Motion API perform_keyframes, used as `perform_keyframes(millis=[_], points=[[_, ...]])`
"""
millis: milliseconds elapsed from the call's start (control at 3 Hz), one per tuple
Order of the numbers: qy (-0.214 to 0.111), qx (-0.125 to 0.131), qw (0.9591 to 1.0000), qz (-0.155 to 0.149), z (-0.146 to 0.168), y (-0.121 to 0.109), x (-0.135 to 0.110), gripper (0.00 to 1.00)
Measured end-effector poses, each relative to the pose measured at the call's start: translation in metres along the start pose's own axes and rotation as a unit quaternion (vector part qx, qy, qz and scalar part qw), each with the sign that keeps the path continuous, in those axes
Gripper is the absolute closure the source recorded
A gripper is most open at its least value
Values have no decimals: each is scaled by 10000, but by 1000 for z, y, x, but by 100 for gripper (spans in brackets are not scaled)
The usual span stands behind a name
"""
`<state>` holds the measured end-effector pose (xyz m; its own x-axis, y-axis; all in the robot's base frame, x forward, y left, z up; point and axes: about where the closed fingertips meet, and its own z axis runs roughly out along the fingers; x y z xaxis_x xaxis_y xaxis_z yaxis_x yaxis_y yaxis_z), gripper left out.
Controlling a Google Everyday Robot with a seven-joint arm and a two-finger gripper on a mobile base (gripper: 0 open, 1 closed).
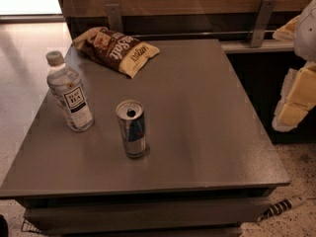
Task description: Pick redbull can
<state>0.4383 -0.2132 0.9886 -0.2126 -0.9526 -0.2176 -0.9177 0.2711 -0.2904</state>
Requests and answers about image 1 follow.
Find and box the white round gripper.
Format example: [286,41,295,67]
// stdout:
[272,0,316,132]

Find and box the silver blue redbull can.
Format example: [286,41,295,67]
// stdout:
[116,100,146,158]

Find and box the grey table with drawers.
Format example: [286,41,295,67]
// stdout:
[1,39,289,236]

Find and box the striped black white object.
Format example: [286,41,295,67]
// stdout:
[258,196,306,221]

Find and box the brown yellow chip bag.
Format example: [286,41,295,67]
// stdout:
[73,27,160,78]

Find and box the clear tea water bottle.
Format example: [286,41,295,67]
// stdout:
[45,50,94,132]

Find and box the right metal wall bracket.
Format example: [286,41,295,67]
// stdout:
[248,0,277,48]

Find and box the metal wall bracket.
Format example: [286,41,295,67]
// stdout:
[106,3,123,33]
[248,0,277,48]

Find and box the left metal wall bracket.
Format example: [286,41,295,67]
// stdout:
[106,3,123,33]

